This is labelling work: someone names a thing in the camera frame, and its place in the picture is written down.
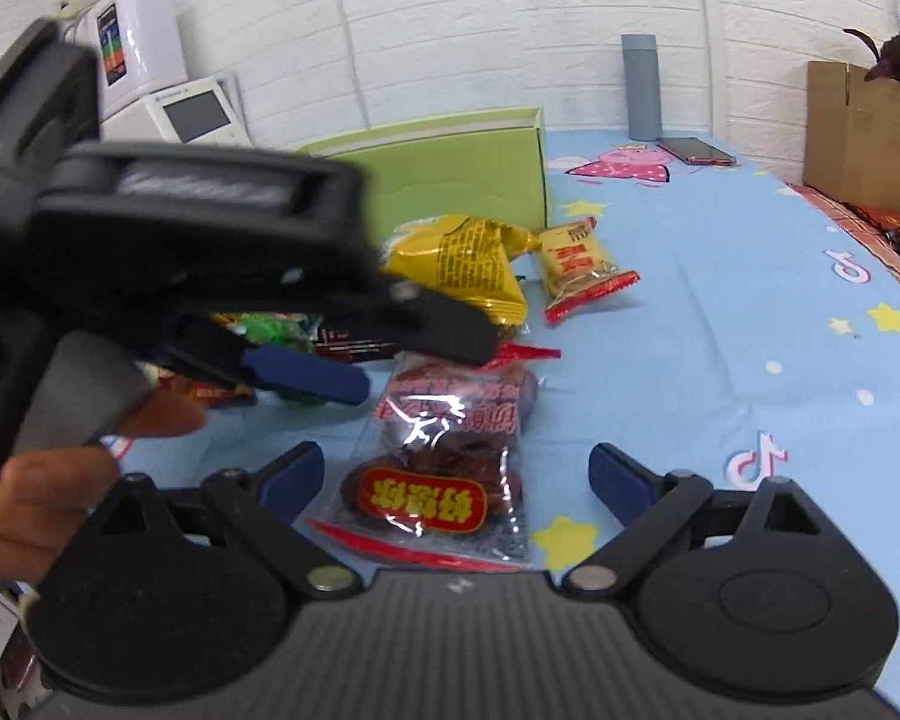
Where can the grey bottle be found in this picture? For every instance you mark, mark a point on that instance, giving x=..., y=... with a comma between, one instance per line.
x=641, y=86

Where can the green cardboard box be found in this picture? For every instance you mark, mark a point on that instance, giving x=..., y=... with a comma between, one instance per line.
x=457, y=172

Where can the smartphone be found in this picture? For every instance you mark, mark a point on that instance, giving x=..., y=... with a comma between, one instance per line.
x=696, y=151

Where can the clear red date packet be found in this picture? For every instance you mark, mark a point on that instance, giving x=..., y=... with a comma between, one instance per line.
x=420, y=502
x=457, y=386

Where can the tan red-ended snack packet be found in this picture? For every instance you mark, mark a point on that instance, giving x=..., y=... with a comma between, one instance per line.
x=577, y=262

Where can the dark brown snack packet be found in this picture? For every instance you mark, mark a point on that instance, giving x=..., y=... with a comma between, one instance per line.
x=345, y=343

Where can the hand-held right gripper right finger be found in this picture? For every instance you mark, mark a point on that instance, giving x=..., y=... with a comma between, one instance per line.
x=615, y=481

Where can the brown cardboard box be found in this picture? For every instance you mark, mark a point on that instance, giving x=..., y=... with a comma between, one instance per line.
x=847, y=142

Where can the white device with screen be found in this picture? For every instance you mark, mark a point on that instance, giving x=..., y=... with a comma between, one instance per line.
x=202, y=120

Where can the red patterned cloth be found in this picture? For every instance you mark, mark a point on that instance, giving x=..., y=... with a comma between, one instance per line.
x=870, y=229

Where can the person's left hand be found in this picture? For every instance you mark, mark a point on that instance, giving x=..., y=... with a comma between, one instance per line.
x=37, y=510

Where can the purple leaf plant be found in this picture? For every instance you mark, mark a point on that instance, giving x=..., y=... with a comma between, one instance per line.
x=896, y=60

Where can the green candy packet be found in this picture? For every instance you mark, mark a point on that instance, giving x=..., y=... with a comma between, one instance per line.
x=270, y=330

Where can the blue printed tablecloth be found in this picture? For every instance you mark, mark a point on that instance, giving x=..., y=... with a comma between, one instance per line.
x=720, y=315

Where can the white water purifier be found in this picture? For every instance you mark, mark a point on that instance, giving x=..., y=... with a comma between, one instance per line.
x=150, y=30

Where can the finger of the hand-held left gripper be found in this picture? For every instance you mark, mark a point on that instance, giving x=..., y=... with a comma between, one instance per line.
x=450, y=330
x=315, y=376

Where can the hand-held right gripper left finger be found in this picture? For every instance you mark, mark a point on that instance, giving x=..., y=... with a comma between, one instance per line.
x=296, y=474

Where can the red snack packet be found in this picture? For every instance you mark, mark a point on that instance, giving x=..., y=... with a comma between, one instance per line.
x=217, y=396

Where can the yellow foil snack bag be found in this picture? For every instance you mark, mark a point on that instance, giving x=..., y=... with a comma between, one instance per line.
x=465, y=262

